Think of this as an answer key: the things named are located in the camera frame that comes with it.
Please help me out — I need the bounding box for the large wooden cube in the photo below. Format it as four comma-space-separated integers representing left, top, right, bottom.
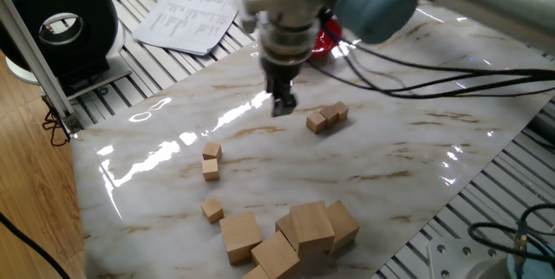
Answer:
240, 264, 272, 279
324, 200, 362, 256
251, 230, 302, 279
289, 201, 336, 259
219, 211, 264, 266
274, 212, 300, 252

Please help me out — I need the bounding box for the red bowl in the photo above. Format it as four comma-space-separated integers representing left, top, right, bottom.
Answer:
310, 16, 343, 60

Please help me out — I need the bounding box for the thin black wire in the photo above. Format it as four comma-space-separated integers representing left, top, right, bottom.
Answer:
41, 108, 71, 148

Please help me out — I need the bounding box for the white printed paper stack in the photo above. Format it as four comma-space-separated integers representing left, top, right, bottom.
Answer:
132, 0, 239, 57

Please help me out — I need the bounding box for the black base cable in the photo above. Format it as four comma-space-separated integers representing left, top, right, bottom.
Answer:
467, 203, 555, 267

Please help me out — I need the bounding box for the gold cable connector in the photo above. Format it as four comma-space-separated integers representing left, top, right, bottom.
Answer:
513, 220, 529, 267

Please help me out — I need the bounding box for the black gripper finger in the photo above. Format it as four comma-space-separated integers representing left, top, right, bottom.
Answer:
271, 88, 299, 119
264, 77, 284, 98

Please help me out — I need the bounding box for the black floor cable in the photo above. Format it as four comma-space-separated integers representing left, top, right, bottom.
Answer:
0, 211, 72, 279

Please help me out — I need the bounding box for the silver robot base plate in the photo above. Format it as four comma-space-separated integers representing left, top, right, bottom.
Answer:
428, 237, 508, 279

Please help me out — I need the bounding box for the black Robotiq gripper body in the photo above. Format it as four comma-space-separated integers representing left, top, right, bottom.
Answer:
259, 55, 305, 85

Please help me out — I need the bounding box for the aluminium frame profile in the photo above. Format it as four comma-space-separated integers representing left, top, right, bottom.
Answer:
0, 0, 84, 138

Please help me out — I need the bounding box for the white marble pattern board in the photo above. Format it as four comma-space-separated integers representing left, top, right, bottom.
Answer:
70, 0, 555, 279

